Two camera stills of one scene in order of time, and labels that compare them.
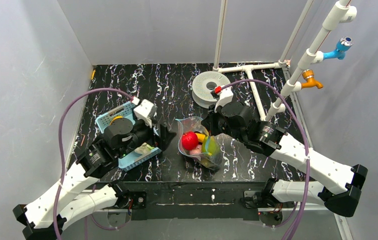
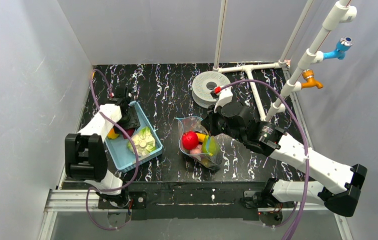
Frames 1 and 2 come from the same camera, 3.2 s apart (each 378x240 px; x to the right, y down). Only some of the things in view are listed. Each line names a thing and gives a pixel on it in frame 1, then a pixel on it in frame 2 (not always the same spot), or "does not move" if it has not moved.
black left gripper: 157,133 → 131,120
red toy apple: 189,140 does not move
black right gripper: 213,120 does not move
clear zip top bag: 196,142 does not move
